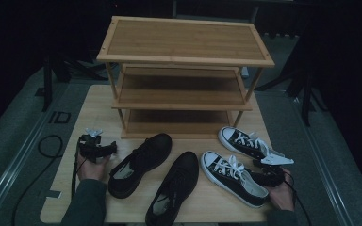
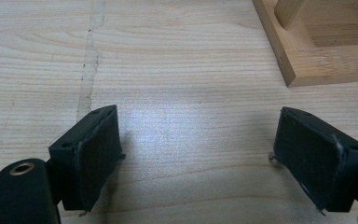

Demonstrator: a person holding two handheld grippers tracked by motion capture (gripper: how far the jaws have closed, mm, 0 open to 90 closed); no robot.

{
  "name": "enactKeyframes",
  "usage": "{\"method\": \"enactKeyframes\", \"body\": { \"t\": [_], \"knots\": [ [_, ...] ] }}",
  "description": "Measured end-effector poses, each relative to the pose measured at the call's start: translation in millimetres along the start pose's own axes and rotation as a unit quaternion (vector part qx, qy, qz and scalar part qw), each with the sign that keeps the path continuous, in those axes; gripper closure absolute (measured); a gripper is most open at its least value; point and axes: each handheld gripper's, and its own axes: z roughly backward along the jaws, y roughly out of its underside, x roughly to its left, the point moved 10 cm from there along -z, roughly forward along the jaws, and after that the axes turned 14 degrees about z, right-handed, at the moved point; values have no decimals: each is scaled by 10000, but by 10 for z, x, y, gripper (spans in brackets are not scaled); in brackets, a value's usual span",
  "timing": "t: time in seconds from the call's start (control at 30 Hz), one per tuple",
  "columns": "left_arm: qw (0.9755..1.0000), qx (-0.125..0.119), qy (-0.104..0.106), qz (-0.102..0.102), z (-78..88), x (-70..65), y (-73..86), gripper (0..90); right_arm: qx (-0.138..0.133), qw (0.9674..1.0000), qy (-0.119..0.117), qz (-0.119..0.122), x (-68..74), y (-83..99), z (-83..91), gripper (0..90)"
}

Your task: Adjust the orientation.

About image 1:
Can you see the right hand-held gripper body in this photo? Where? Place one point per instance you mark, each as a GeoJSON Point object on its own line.
{"type": "Point", "coordinates": [270, 175]}

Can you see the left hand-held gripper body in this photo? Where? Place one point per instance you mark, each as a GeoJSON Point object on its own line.
{"type": "Point", "coordinates": [91, 147]}

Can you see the black lace-up shoe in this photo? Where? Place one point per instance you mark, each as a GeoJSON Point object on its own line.
{"type": "Point", "coordinates": [184, 169]}
{"type": "Point", "coordinates": [152, 150]}

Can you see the black white-laced sneaker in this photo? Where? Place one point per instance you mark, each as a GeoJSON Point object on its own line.
{"type": "Point", "coordinates": [226, 175]}
{"type": "Point", "coordinates": [242, 142]}

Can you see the wooden shoe rack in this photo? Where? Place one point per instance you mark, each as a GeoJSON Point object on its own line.
{"type": "Point", "coordinates": [182, 39]}

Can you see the person's left hand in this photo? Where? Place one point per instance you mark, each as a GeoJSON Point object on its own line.
{"type": "Point", "coordinates": [92, 171]}

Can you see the person's right hand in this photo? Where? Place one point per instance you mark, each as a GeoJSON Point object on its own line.
{"type": "Point", "coordinates": [283, 196]}

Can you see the black metal stand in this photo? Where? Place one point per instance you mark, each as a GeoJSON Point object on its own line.
{"type": "Point", "coordinates": [307, 100]}
{"type": "Point", "coordinates": [47, 84]}

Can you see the metal floor rail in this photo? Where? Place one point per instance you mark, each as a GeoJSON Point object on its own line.
{"type": "Point", "coordinates": [12, 175]}
{"type": "Point", "coordinates": [326, 175]}

